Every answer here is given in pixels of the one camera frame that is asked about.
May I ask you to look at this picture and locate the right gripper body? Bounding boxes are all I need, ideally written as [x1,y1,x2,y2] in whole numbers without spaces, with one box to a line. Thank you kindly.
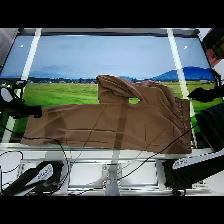
[187,86,215,104]

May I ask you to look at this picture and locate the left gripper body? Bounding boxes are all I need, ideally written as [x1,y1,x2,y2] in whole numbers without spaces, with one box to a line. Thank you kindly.
[20,104,44,119]

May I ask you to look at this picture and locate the brown pants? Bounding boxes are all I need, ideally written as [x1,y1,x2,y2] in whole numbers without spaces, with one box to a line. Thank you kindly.
[20,74,193,155]

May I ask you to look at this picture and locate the black cable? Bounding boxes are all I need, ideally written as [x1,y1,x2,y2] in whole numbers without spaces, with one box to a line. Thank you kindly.
[0,123,72,196]
[117,123,199,183]
[0,149,25,175]

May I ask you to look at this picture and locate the silver frame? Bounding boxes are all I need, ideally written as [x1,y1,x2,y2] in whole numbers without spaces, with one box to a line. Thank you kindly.
[0,143,224,197]

